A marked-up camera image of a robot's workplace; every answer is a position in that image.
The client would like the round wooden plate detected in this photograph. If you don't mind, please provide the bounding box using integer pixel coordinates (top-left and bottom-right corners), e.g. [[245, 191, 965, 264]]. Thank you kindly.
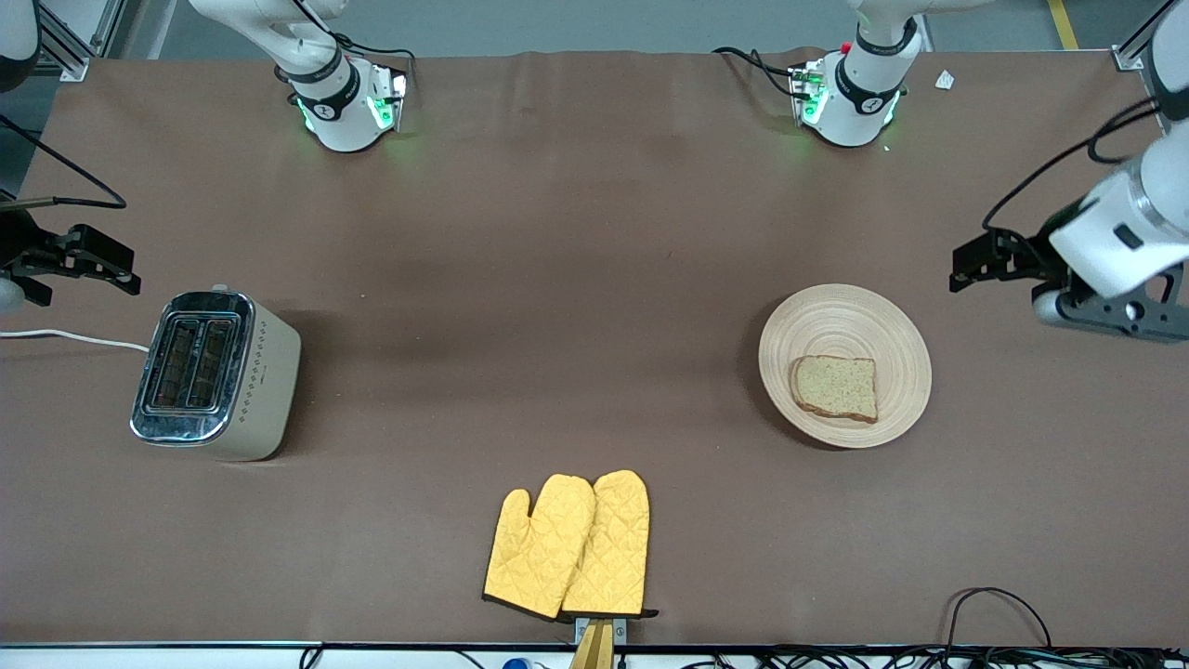
[[758, 283, 933, 450]]

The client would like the slice of brown toast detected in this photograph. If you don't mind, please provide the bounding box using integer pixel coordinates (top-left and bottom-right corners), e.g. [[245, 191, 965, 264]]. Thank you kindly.
[[790, 355, 879, 425]]

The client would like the silver two-slot toaster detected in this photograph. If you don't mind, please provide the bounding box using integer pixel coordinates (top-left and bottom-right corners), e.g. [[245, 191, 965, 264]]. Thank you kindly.
[[130, 283, 303, 463]]

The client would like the brown table cover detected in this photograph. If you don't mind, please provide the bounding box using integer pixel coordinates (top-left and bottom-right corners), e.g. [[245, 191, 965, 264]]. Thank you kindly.
[[0, 48, 1189, 648]]

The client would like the yellow quilted oven mitt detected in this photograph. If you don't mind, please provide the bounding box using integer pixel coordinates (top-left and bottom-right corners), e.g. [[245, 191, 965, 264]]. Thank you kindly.
[[562, 469, 659, 620], [483, 474, 596, 621]]

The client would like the wooden wedge piece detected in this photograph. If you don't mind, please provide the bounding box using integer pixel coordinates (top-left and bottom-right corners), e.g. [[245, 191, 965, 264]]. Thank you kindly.
[[568, 623, 616, 669]]

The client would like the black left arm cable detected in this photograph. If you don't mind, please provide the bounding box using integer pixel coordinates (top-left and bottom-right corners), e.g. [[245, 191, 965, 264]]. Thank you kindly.
[[982, 96, 1164, 233]]

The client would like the white toaster power cord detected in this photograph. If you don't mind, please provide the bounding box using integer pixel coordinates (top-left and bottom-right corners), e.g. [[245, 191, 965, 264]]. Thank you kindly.
[[0, 328, 151, 354]]

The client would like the aluminium frame post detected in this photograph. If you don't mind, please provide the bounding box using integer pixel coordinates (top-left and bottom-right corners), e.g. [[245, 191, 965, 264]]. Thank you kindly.
[[0, 0, 127, 83], [1113, 0, 1189, 72]]

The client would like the black left base cable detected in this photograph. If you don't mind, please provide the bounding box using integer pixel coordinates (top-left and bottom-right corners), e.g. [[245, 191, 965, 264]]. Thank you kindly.
[[712, 46, 802, 99]]

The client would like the black base cable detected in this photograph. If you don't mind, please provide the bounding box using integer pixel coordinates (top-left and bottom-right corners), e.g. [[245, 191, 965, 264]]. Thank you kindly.
[[712, 46, 802, 99], [316, 0, 419, 64]]

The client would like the black looped cable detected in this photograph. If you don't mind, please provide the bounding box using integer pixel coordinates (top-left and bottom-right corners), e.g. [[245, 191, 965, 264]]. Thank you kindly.
[[946, 587, 1053, 651]]

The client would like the black right base cable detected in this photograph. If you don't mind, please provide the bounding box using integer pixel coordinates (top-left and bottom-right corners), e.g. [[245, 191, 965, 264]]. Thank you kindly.
[[316, 0, 419, 64]]

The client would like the white table edge rail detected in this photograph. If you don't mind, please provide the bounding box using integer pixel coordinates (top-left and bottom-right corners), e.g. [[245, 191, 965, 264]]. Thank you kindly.
[[0, 644, 1189, 669]]

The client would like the black cable bundle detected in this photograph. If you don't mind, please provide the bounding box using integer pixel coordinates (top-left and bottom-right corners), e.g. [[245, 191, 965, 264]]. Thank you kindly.
[[683, 646, 1189, 669]]

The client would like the grey metal bracket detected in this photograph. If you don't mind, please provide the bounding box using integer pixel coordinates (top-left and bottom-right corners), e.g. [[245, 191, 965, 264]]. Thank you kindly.
[[574, 616, 628, 646]]

